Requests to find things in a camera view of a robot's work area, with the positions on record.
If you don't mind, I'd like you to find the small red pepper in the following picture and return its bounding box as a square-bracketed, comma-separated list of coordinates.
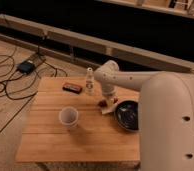
[98, 98, 118, 107]

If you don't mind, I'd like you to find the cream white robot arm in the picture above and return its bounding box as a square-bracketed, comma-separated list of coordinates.
[94, 60, 194, 171]

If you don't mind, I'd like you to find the white sponge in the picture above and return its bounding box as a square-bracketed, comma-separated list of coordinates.
[101, 103, 117, 115]

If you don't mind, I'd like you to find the small clear spray bottle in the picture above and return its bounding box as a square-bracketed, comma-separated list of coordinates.
[85, 67, 94, 95]

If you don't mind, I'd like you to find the dark metal bowl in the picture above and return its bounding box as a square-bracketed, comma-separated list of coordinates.
[114, 100, 139, 131]

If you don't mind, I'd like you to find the black red rectangular block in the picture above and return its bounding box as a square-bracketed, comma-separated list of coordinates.
[62, 83, 82, 94]

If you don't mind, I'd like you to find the wooden table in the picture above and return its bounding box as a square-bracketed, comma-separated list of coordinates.
[16, 77, 140, 162]

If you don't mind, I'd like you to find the black power adapter box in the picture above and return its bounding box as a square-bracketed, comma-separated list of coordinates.
[17, 61, 35, 74]

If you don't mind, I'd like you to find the black floor cable left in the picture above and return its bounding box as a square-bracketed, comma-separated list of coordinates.
[0, 46, 68, 144]

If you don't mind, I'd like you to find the long wooden beam rail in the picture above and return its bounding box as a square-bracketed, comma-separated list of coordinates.
[0, 14, 194, 73]

